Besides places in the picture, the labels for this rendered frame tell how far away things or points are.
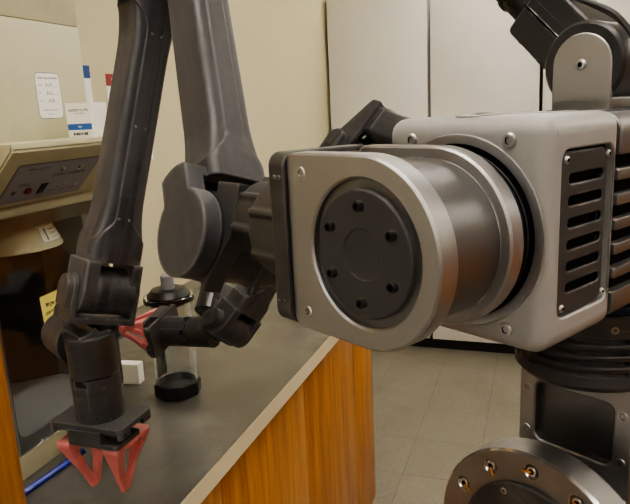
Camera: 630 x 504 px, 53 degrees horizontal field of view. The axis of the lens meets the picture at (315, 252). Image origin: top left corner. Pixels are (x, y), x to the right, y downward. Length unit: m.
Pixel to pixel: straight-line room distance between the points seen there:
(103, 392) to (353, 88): 3.35
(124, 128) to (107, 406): 0.32
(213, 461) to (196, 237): 0.73
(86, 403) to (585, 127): 0.60
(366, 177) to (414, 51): 3.54
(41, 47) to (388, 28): 2.91
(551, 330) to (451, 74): 3.46
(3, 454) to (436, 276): 0.84
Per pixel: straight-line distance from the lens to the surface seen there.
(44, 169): 1.09
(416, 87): 3.88
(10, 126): 1.17
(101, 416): 0.80
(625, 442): 0.64
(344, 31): 4.01
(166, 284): 1.37
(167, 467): 1.19
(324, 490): 1.92
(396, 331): 0.37
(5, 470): 1.09
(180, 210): 0.54
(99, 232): 0.75
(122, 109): 0.76
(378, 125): 1.13
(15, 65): 1.20
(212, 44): 0.64
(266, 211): 0.45
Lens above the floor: 1.54
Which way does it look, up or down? 13 degrees down
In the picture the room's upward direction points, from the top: 3 degrees counter-clockwise
